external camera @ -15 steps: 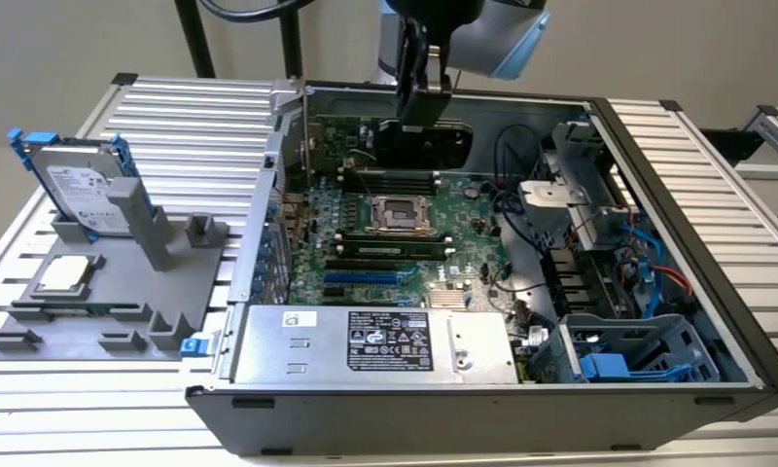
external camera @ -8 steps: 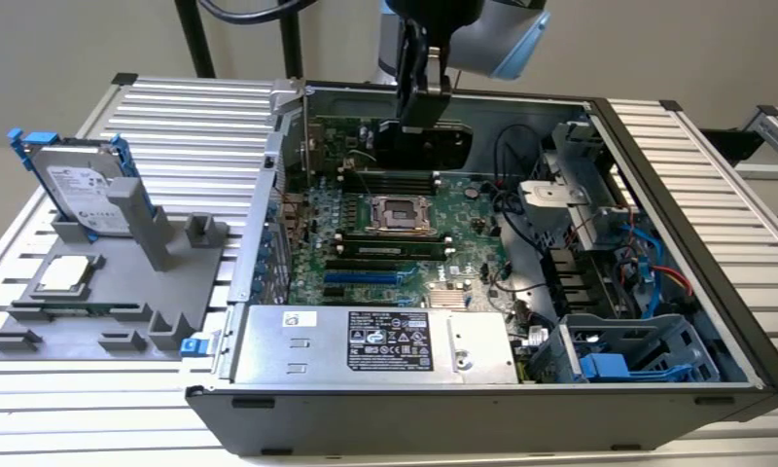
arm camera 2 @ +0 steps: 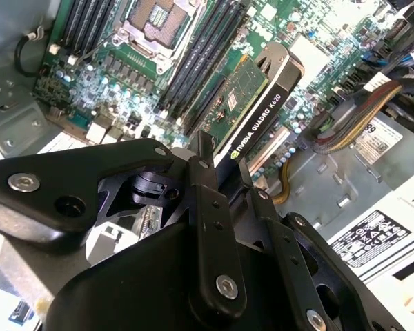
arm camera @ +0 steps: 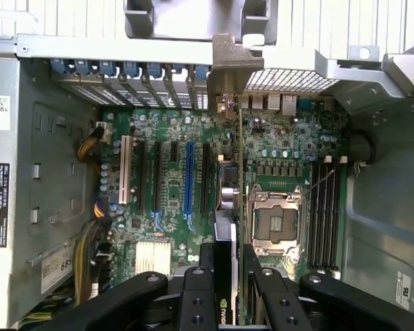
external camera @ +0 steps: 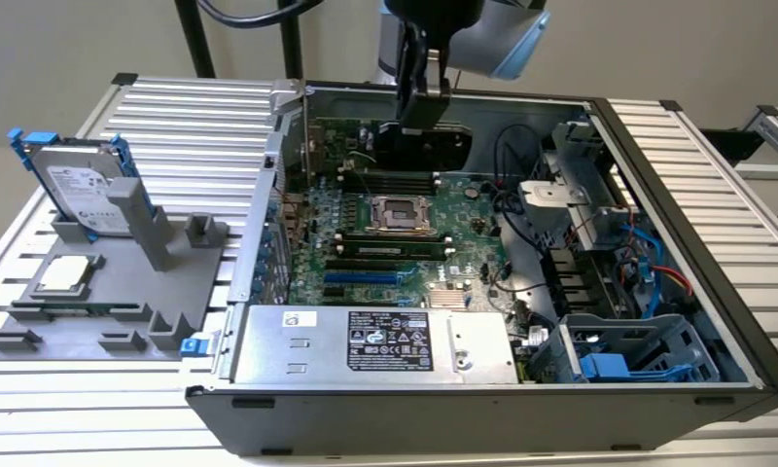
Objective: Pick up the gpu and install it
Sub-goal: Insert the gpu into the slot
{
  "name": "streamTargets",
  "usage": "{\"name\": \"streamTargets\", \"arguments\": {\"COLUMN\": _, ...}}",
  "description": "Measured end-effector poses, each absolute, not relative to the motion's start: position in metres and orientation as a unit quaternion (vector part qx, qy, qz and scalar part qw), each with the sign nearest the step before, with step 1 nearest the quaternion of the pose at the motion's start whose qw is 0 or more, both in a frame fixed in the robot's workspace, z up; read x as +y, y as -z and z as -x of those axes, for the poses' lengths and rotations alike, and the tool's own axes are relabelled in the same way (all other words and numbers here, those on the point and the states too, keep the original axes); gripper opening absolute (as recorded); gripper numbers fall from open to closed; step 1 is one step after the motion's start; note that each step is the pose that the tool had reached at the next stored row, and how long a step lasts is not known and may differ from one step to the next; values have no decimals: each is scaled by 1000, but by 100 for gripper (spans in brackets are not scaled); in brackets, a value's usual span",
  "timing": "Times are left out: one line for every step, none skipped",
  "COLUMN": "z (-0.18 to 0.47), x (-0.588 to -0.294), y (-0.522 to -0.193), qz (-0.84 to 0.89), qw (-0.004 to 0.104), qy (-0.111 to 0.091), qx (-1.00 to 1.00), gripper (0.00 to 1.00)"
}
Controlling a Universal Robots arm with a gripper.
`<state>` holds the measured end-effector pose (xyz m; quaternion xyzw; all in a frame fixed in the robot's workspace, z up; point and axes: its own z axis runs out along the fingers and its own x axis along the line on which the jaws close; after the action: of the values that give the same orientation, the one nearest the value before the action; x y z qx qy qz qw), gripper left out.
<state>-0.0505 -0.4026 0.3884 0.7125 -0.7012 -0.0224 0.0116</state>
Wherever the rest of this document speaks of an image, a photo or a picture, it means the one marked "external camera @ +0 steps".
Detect silver CPU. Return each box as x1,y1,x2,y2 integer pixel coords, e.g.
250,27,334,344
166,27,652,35
30,256,106,298

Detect black open PC case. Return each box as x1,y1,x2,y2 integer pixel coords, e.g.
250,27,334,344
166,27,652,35
184,80,778,458

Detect blue disk bay latch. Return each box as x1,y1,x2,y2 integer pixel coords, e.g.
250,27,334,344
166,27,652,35
580,352,631,383

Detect blue data wire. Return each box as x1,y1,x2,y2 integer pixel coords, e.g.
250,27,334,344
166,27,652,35
626,218,675,318

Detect silver finned heat sink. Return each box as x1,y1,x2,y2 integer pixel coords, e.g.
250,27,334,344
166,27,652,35
427,290,472,309

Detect green RAM stick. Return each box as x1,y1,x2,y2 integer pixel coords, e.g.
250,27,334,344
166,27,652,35
348,242,444,258
11,302,142,317

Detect black RAM slots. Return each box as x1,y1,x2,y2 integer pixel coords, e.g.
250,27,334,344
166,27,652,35
342,169,442,197

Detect grey disk bay cage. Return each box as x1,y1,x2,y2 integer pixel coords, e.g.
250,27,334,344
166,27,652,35
555,313,723,385

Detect blue plastic case latch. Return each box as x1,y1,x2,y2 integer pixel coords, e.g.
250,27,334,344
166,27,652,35
179,332,210,359

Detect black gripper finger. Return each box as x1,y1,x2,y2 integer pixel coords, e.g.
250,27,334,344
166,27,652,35
395,21,456,137

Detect black looped wire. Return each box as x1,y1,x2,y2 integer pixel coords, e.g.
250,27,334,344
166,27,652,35
492,124,548,196

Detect hard disk in blue carrier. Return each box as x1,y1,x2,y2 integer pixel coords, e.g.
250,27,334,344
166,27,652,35
4,126,142,242

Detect grey parts rack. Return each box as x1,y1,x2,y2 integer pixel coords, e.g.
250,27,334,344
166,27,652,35
0,177,246,364

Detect black metal pole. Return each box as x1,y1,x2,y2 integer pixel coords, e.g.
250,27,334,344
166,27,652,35
174,0,218,79
280,17,307,82

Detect silver metal drive cage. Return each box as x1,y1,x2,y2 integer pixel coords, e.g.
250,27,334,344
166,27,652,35
518,121,639,250

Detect CPU socket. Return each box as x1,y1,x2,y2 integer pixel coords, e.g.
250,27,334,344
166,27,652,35
362,194,434,234

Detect red wire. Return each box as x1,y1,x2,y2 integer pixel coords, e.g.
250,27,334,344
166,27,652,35
659,265,698,296

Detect green graphics card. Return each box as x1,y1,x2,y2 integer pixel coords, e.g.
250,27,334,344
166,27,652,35
302,87,476,184

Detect blue expansion slot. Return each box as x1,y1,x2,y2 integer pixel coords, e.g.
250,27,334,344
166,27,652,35
326,271,399,289

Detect silver power supply unit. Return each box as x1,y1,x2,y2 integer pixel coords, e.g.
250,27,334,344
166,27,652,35
230,305,519,385

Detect black camera cable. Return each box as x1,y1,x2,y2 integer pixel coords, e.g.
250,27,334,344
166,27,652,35
198,0,323,28

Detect green motherboard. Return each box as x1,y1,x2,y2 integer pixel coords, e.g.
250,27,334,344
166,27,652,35
284,172,510,310

